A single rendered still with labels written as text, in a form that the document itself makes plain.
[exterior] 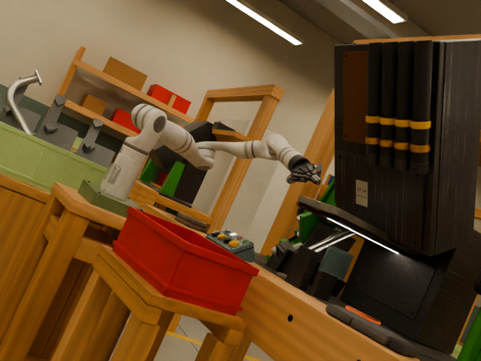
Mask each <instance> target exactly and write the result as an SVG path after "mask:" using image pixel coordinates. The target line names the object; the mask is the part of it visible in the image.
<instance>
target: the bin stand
mask: <svg viewBox="0 0 481 361"><path fill-rule="evenodd" d="M92 267H93V268H94V270H93V272H92V274H91V276H90V278H89V281H88V282H87V285H86V287H85V288H84V291H83V293H82V295H81V297H80V300H79V302H78V304H77V306H76V308H75V311H74V313H73V315H72V317H71V319H70V321H69V324H68V325H67V328H66V330H65V332H64V334H63V336H62V339H61V341H60V343H59V345H58V347H57V350H56V352H55V353H54V356H53V358H52V361H79V360H80V358H81V356H82V354H83V352H84V349H85V347H86V346H87V343H88V341H89V339H90V337H91V335H92V332H93V330H94V328H95V326H96V323H97V321H98V319H99V317H100V315H101V313H102V310H103V309H104V307H105V304H106V302H107V300H108V298H109V295H110V293H111V291H112V290H113V291H114V293H115V294H116V295H117V296H118V297H119V298H120V299H121V300H122V301H123V302H124V304H125V305H126V306H127V307H128V308H129V310H130V311H131V312H132V315H131V317H130V319H129V322H128V323H127V326H126V328H125V330H124V332H123V334H122V336H121V339H120V341H119V343H118V345H117V348H116V350H115V352H114V354H113V356H112V359H111V360H110V361H153V360H154V359H155V356H156V354H157V351H158V350H159V347H160V345H161V343H162V340H163V338H164V336H165V333H166V332H167V329H168V327H169V325H170V323H171V321H172V319H173V316H174V314H175V313H177V314H182V315H185V316H188V317H192V318H195V319H198V320H199V321H200V322H201V323H202V324H204V325H205V326H206V327H207V328H208V329H209V330H210V331H211V332H212V333H213V334H212V333H207V334H206V336H205V339H204V341H203V343H202V345H201V348H200V350H199V352H198V355H197V357H196V358H195V361H227V360H228V357H229V355H230V352H231V350H232V349H233V346H237V345H238V343H239V341H240V338H241V336H242V334H243V331H244V329H245V328H246V325H247V322H246V321H245V320H243V319H242V318H241V317H239V316H238V315H237V314H236V315H235V316H233V315H229V314H225V313H222V312H218V311H215V310H212V309H208V308H205V307H200V306H198V305H194V304H190V303H187V302H183V301H180V300H177V299H173V298H169V297H165V296H163V295H162V294H161V293H160V292H159V291H158V290H156V288H154V287H153V286H152V285H151V284H150V283H149V282H148V281H146V280H145V279H144V278H143V277H142V276H141V275H139V274H138V273H137V272H136V271H135V270H134V269H133V268H132V267H131V266H130V265H129V264H127V263H126V262H125V261H124V260H123V259H121V258H120V257H119V256H118V255H117V254H116V253H115V252H114V251H113V249H111V248H109V247H106V246H101V248H100V250H99V252H98V255H97V257H96V259H95V260H94V263H93V265H92Z"/></svg>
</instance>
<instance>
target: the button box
mask: <svg viewBox="0 0 481 361"><path fill-rule="evenodd" d="M226 230H228V229H226ZM226 230H224V231H226ZM224 231H220V234H225V237H230V238H232V241H238V243H239V245H237V246H229V245H228V243H225V242H223V239H218V236H212V234H210V235H207V236H206V238H207V239H208V240H210V241H212V242H213V243H215V244H217V245H219V246H220V247H222V248H224V249H225V250H227V251H229V252H230V253H232V254H234V255H236V256H237V257H239V258H240V259H242V260H244V261H247V262H250V263H251V262H254V261H255V254H254V246H253V242H251V241H250V240H249V242H243V240H248V239H245V238H241V239H237V238H236V237H238V236H239V235H238V234H236V235H235V236H231V235H230V234H232V233H234V232H232V231H231V230H230V232H228V233H226V232H224Z"/></svg>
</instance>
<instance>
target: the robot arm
mask: <svg viewBox="0 0 481 361"><path fill-rule="evenodd" d="M131 119H132V123H133V125H134V126H135V127H136V128H137V129H139V130H141V131H142V132H141V133H140V134H139V135H138V136H135V137H127V138H126V139H125V141H124V144H123V145H122V147H121V149H120V151H119V153H118V155H117V157H116V159H115V161H114V163H111V164H110V166H109V168H108V170H107V172H106V174H105V176H104V178H103V181H102V183H101V185H100V187H99V188H100V189H101V190H102V191H104V192H105V193H108V194H110V195H111V196H114V197H115V198H118V199H121V200H124V201H126V200H127V197H128V196H129V193H130V191H131V189H132V187H133V185H134V183H135V181H136V179H137V177H138V175H139V173H140V171H141V169H142V167H143V165H144V163H145V161H146V159H147V156H148V155H149V153H150V151H151V150H152V149H153V148H154V147H155V145H156V143H157V141H160V142H161V143H163V144H164V145H166V146H167V147H168V148H169V149H171V150H173V151H174V152H176V153H177V154H179V155H181V156H183V157H184V158H185V159H186V160H187V161H188V162H189V163H190V164H192V165H193V166H194V167H196V168H198V169H200V170H210V169H212V168H213V166H214V164H215V151H216V150H223V151H225V152H228V153H230V154H231V155H234V156H235V157H237V158H241V159H249V158H263V159H268V160H279V161H280V162H281V163H282V164H283V165H284V166H285V167H286V168H287V169H288V170H289V171H290V172H291V173H290V174H289V175H288V177H287V178H286V182H287V183H289V184H292V183H295V182H303V183H307V181H311V182H312V183H314V184H316V185H320V184H321V178H320V177H321V171H322V164H321V163H319V164H318V165H314V164H313V163H310V162H309V160H308V159H307V158H305V157H304V156H303V155H302V154H300V153H299V152H297V151H295V150H294V149H293V148H292V147H291V146H290V145H289V144H288V142H287V140H286V139H285V138H284V137H283V136H282V135H279V134H272V135H269V136H268V138H267V140H266V145H267V147H268V148H266V147H264V145H263V143H262V142H261V141H260V140H253V141H246V142H213V141H204V142H199V143H195V141H194V139H193V137H192V135H191V134H190V133H189V132H188V131H187V130H185V129H184V128H182V127H180V126H179V125H176V124H175V123H173V122H170V121H168V120H167V115H166V114H165V112H163V111H162V110H160V109H158V108H156V107H153V106H152V105H148V104H140V105H138V106H136V107H135V108H134V109H133V111H132V114H131ZM315 169H316V172H315V171H314V170H315Z"/></svg>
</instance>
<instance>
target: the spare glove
mask: <svg viewBox="0 0 481 361"><path fill-rule="evenodd" d="M326 312H327V313H329V314H330V315H332V316H334V317H335V318H337V319H340V320H341V321H342V322H345V323H347V324H350V325H351V326H352V327H353V328H354V329H355V330H357V331H358V332H360V333H362V334H364V335H366V336H367V337H369V338H371V339H373V340H374V341H376V342H378V343H379V344H381V345H384V346H387V347H390V348H391V349H392V350H394V351H395V352H397V353H399V354H401V355H406V356H410V357H416V356H417V355H418V353H419V349H418V347H416V346H415V345H413V344H411V343H409V342H405V340H404V339H403V338H402V337H400V336H398V335H397V334H394V333H393V332H390V331H389V330H387V329H385V328H383V327H381V326H380V325H378V324H376V323H374V322H370V321H368V320H367V319H365V318H363V317H361V316H360V315H358V314H356V313H354V312H350V311H349V310H347V309H344V308H343V307H339V306H337V305H335V304H328V305H327V306H326Z"/></svg>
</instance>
